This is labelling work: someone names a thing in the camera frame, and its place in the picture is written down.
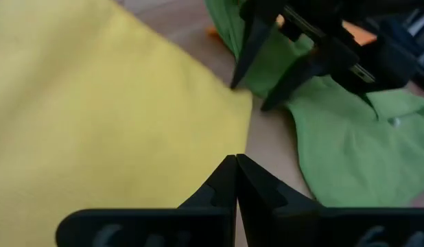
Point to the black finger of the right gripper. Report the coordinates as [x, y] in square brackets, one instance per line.
[294, 79]
[255, 44]

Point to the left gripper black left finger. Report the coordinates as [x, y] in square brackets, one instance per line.
[198, 226]

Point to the orange microfiber towel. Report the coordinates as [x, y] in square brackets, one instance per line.
[361, 34]

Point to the yellow microfiber towel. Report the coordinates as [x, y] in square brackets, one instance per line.
[95, 120]

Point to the green microfiber towel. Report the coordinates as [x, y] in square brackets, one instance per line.
[352, 154]

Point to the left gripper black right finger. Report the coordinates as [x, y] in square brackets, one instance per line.
[284, 226]

